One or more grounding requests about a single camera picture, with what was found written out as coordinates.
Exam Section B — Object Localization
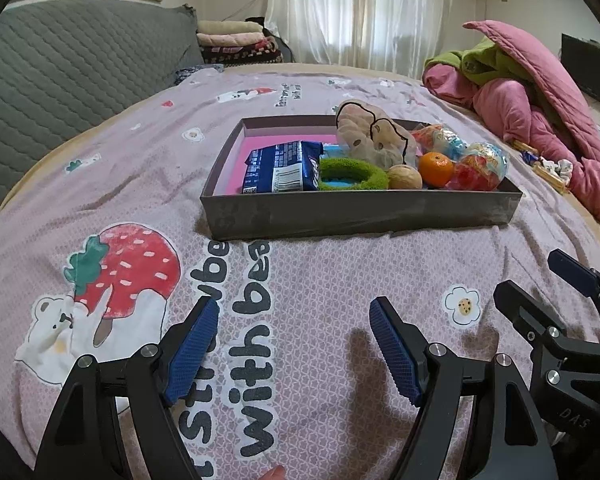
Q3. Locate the pink quilt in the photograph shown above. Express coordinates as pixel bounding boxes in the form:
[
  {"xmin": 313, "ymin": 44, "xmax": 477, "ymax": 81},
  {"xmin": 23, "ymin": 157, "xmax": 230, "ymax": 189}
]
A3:
[{"xmin": 422, "ymin": 20, "xmax": 600, "ymax": 241}]

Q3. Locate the walnut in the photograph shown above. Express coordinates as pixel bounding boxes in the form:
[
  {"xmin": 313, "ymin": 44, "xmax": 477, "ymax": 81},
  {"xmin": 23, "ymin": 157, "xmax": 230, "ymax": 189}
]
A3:
[{"xmin": 386, "ymin": 164, "xmax": 424, "ymax": 191}]

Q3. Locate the dark patterned folded blanket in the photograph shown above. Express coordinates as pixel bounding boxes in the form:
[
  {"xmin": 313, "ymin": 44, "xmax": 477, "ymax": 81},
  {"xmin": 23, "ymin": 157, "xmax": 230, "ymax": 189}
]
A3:
[{"xmin": 202, "ymin": 40, "xmax": 283, "ymax": 65}]

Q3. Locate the white crumpled wrapper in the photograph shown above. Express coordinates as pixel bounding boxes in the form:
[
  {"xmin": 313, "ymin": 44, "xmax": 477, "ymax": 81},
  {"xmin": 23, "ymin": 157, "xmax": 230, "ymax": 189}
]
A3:
[{"xmin": 537, "ymin": 157, "xmax": 573, "ymax": 181}]

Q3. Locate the grey cardboard box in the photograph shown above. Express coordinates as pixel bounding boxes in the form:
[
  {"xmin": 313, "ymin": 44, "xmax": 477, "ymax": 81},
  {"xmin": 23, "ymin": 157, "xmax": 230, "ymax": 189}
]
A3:
[{"xmin": 200, "ymin": 114, "xmax": 523, "ymax": 242}]

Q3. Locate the white curtain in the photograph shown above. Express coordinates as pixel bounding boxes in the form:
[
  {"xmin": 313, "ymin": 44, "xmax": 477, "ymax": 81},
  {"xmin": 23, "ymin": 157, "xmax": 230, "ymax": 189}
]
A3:
[{"xmin": 265, "ymin": 0, "xmax": 456, "ymax": 76}]

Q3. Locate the green blanket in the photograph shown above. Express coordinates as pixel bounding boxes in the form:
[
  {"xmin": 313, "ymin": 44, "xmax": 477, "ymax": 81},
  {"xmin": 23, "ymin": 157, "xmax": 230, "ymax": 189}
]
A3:
[{"xmin": 425, "ymin": 42, "xmax": 546, "ymax": 93}]

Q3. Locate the yellow snack packet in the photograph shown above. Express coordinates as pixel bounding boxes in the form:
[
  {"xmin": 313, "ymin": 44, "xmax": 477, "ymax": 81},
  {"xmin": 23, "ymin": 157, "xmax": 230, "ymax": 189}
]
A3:
[{"xmin": 532, "ymin": 165, "xmax": 568, "ymax": 193}]

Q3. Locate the blue snack packet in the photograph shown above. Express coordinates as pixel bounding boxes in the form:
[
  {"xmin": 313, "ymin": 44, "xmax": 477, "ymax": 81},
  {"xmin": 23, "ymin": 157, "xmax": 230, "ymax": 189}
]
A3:
[{"xmin": 241, "ymin": 140, "xmax": 326, "ymax": 195}]

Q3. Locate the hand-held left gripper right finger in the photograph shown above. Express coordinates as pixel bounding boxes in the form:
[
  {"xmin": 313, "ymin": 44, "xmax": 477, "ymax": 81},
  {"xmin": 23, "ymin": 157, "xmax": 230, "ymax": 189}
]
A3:
[{"xmin": 369, "ymin": 296, "xmax": 558, "ymax": 480}]

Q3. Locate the beige folded blanket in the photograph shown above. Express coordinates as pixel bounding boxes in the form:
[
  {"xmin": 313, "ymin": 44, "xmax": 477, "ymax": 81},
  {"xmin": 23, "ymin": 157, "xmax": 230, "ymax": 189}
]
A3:
[{"xmin": 196, "ymin": 20, "xmax": 263, "ymax": 36}]

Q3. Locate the black television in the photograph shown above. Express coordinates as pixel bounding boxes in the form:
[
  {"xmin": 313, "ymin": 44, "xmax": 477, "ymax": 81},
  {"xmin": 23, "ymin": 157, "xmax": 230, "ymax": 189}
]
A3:
[{"xmin": 560, "ymin": 33, "xmax": 600, "ymax": 111}]

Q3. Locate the orange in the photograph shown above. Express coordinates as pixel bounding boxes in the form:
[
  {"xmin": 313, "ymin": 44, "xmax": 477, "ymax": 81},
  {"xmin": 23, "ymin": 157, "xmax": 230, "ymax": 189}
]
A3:
[{"xmin": 418, "ymin": 151, "xmax": 455, "ymax": 188}]

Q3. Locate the pink book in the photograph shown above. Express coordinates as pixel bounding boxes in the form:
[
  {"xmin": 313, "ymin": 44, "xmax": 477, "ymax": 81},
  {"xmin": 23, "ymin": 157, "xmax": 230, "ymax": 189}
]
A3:
[{"xmin": 212, "ymin": 130, "xmax": 341, "ymax": 196}]

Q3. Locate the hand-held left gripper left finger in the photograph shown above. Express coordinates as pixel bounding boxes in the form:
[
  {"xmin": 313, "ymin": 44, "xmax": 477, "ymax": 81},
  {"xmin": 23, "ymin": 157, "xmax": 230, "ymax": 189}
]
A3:
[{"xmin": 34, "ymin": 296, "xmax": 221, "ymax": 480}]

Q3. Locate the red toy ball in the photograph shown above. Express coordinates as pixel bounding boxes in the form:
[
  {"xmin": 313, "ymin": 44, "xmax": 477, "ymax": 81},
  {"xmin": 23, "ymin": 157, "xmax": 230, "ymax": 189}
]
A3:
[
  {"xmin": 410, "ymin": 124, "xmax": 468, "ymax": 161},
  {"xmin": 447, "ymin": 141, "xmax": 510, "ymax": 192}
]

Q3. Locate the beige plush scrunchie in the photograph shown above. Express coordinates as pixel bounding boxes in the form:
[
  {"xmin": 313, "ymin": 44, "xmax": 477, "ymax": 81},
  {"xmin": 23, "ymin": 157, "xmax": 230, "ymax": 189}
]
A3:
[{"xmin": 335, "ymin": 100, "xmax": 423, "ymax": 170}]

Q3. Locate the green fuzzy ring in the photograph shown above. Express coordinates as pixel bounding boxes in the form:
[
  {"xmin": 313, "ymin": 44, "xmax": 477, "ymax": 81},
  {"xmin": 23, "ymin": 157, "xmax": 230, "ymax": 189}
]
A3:
[{"xmin": 317, "ymin": 157, "xmax": 390, "ymax": 192}]

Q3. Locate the pink folded blanket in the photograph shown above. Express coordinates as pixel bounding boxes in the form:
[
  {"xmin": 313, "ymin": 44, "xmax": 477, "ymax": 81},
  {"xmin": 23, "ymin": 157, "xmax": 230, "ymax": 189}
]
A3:
[{"xmin": 198, "ymin": 31, "xmax": 266, "ymax": 47}]

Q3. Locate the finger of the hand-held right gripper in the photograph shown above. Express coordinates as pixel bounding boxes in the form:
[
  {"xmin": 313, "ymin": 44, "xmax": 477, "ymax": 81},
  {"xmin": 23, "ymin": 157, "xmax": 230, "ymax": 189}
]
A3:
[
  {"xmin": 493, "ymin": 280, "xmax": 568, "ymax": 361},
  {"xmin": 547, "ymin": 249, "xmax": 600, "ymax": 313}
]

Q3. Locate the blue patterned cloth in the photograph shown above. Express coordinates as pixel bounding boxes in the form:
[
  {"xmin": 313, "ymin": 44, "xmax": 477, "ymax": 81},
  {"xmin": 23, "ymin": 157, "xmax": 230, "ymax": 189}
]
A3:
[{"xmin": 175, "ymin": 62, "xmax": 226, "ymax": 86}]

